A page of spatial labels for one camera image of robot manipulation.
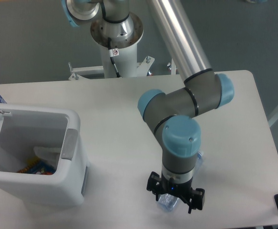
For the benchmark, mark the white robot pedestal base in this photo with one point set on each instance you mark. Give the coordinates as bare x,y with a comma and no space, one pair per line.
117,43

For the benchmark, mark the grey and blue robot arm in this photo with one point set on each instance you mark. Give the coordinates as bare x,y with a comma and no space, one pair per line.
170,117

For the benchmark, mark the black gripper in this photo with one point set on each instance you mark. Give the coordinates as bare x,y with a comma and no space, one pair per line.
194,198

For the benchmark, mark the colourful trash in can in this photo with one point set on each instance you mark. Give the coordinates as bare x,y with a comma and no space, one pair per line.
38,168

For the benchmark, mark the white upright post with bolt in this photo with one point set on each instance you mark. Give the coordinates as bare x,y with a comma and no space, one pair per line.
172,67

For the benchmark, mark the clear plastic water bottle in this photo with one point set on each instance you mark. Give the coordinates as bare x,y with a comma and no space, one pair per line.
169,202

